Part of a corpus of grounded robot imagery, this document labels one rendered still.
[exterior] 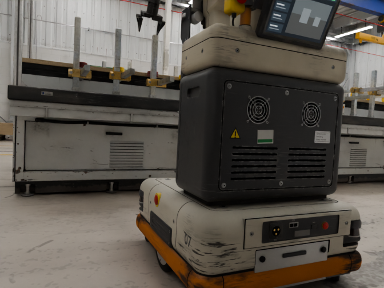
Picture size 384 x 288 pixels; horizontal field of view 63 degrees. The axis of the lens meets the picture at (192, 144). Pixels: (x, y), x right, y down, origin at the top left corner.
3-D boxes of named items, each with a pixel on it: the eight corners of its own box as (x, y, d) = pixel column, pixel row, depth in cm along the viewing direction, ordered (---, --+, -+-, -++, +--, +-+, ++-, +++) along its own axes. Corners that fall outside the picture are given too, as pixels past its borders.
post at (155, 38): (155, 104, 215) (158, 34, 213) (150, 104, 214) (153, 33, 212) (154, 105, 219) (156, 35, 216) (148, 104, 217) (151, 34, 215)
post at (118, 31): (118, 102, 205) (121, 27, 203) (113, 102, 204) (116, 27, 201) (118, 102, 208) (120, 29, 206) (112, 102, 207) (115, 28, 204)
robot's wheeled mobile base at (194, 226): (365, 276, 106) (371, 204, 105) (197, 314, 80) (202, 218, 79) (250, 219, 167) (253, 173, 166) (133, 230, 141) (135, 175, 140)
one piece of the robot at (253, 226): (351, 235, 102) (353, 210, 101) (244, 250, 84) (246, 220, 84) (344, 233, 104) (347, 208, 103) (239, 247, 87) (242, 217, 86)
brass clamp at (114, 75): (131, 80, 206) (131, 72, 206) (110, 78, 201) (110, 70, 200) (128, 82, 212) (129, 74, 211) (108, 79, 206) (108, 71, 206)
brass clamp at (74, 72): (91, 78, 196) (91, 70, 196) (68, 76, 190) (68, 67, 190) (90, 79, 201) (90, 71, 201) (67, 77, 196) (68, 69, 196)
